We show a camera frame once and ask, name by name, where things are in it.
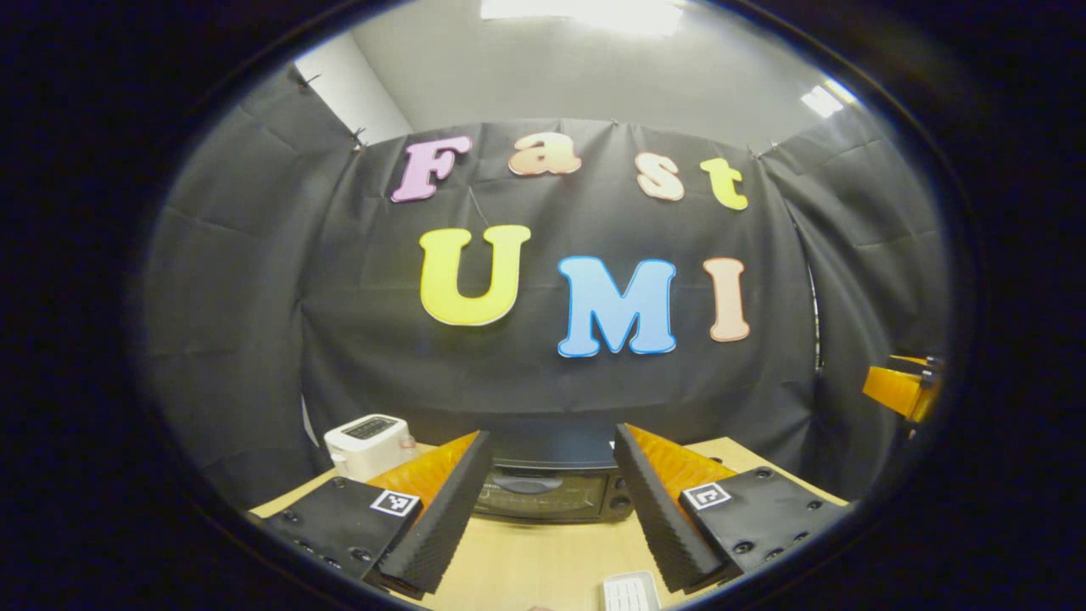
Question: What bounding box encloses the black electric oven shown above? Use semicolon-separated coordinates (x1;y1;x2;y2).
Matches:
468;434;650;525

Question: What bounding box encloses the white toaster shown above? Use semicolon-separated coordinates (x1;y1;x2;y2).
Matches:
324;414;417;483

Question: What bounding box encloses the black backdrop cloth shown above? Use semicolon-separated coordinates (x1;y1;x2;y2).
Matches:
140;64;951;510

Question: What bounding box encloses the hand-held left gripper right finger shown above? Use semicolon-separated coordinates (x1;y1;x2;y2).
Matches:
613;423;849;595

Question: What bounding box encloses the large ceiling light panel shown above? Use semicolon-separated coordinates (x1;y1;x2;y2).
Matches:
481;0;684;36

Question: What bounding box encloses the white slotted tray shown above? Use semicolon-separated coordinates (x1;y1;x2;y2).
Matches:
602;571;663;611

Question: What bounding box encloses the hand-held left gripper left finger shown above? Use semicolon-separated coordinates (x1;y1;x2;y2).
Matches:
259;430;495;595

